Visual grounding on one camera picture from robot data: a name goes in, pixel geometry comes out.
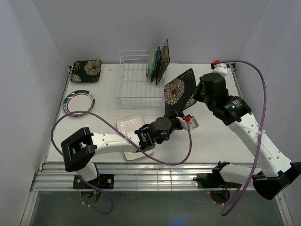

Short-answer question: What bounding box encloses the white rectangular plate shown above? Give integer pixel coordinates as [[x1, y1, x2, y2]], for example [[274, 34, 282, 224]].
[[116, 114, 146, 161]]

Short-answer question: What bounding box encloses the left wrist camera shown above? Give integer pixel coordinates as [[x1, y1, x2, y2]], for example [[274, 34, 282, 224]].
[[176, 115, 199, 131]]

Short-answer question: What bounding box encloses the white wire dish rack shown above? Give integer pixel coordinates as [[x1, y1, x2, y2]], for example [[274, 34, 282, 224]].
[[114, 50, 167, 107]]

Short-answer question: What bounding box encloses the cream square flower plate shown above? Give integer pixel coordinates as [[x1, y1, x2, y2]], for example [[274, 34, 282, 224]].
[[156, 39, 170, 85]]

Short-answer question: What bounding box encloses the teal square plate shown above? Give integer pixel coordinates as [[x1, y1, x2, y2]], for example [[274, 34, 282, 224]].
[[150, 46, 162, 82]]

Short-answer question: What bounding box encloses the round white green-rimmed plate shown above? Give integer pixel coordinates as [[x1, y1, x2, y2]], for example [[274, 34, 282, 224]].
[[62, 89, 95, 114]]

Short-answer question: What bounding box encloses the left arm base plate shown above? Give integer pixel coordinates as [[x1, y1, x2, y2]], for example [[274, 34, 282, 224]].
[[72, 174, 115, 189]]

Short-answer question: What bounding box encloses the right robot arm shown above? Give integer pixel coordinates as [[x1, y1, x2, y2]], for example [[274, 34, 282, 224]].
[[194, 73, 301, 200]]

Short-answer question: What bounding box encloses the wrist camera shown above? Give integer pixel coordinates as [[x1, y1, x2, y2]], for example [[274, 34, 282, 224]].
[[176, 115, 199, 131], [211, 60, 228, 77]]

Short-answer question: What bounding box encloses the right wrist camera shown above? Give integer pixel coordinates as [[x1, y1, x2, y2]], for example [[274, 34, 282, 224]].
[[211, 60, 228, 77]]

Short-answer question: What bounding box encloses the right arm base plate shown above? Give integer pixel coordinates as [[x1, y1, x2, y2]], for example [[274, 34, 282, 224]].
[[192, 173, 240, 189]]

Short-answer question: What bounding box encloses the mint green round flower plate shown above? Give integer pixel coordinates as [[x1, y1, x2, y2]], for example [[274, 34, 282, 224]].
[[146, 49, 156, 81]]

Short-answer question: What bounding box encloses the black floral plate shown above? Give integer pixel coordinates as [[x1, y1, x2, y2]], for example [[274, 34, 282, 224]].
[[164, 68, 197, 114], [70, 60, 102, 83]]

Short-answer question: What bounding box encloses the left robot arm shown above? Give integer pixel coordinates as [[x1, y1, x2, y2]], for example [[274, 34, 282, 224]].
[[61, 114, 191, 188]]

